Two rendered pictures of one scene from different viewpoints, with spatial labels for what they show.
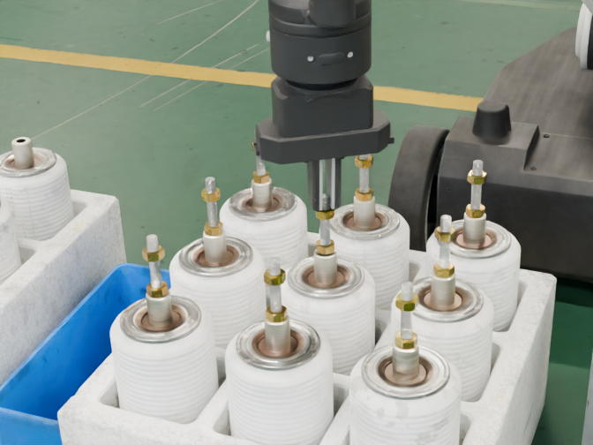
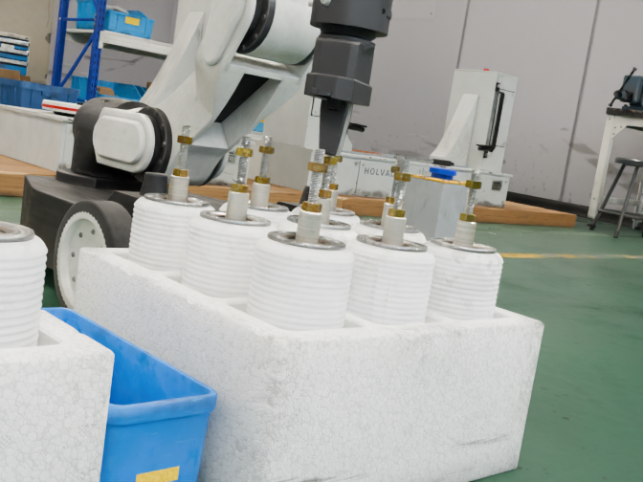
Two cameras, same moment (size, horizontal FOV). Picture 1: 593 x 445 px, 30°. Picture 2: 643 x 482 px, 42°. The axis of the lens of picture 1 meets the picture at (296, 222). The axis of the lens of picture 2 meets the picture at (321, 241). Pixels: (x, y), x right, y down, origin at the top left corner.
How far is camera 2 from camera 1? 109 cm
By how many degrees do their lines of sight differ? 65
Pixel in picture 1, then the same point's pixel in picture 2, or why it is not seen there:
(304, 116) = (361, 63)
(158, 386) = (343, 294)
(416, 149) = (115, 209)
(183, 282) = (246, 233)
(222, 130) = not seen: outside the picture
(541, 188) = not seen: hidden behind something
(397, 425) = (496, 272)
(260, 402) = (422, 280)
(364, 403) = (478, 261)
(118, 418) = (327, 334)
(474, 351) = not seen: hidden behind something
